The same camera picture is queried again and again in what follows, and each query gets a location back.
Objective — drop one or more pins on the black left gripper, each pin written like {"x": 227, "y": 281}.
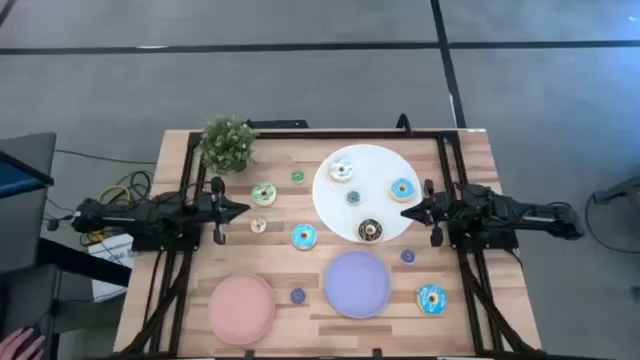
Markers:
{"x": 218, "y": 210}

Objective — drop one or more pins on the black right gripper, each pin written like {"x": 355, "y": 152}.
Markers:
{"x": 437, "y": 212}

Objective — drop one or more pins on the large green iced donut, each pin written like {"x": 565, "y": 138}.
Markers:
{"x": 256, "y": 195}

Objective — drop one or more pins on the small cream iced donut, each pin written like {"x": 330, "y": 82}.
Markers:
{"x": 254, "y": 226}

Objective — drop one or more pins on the large blue iced donut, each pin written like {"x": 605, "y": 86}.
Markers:
{"x": 297, "y": 237}
{"x": 395, "y": 190}

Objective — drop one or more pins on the small lilac iced donut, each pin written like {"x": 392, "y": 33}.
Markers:
{"x": 403, "y": 256}

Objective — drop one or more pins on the large chocolate iced donut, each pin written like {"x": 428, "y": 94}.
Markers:
{"x": 362, "y": 231}

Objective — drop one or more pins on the small green iced donut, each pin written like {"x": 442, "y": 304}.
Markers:
{"x": 294, "y": 174}

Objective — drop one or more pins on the small teal iced donut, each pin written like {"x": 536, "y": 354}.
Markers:
{"x": 349, "y": 198}

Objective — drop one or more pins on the small indigo sprinkled donut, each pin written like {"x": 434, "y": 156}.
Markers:
{"x": 294, "y": 296}

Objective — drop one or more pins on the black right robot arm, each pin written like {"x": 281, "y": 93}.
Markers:
{"x": 525, "y": 215}

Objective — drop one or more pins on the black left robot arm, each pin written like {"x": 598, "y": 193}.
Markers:
{"x": 125, "y": 215}

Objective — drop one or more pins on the green potted plant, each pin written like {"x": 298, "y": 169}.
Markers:
{"x": 227, "y": 145}

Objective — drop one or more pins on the white round placemat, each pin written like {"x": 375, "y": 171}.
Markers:
{"x": 375, "y": 165}

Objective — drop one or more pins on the purple plate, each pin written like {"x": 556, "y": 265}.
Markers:
{"x": 357, "y": 284}

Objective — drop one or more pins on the black bar-shaped device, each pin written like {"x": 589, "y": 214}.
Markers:
{"x": 277, "y": 123}

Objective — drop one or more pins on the pink plate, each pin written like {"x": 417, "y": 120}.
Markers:
{"x": 241, "y": 309}

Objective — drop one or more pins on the white cardboard box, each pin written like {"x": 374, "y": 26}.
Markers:
{"x": 115, "y": 252}

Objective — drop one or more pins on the black desk crossbar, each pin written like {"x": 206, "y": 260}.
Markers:
{"x": 85, "y": 262}

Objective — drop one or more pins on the black floor stand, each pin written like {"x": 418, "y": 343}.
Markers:
{"x": 620, "y": 191}

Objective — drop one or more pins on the grey side desk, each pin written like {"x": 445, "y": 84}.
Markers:
{"x": 25, "y": 230}

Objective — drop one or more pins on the laptop with blue screen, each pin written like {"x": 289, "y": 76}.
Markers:
{"x": 17, "y": 177}

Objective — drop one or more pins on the person's hand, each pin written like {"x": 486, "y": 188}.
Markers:
{"x": 20, "y": 345}

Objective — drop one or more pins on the black aluminium table frame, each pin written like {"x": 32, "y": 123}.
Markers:
{"x": 350, "y": 135}

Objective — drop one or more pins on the black table edge bracket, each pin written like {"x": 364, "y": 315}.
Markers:
{"x": 377, "y": 353}
{"x": 248, "y": 354}

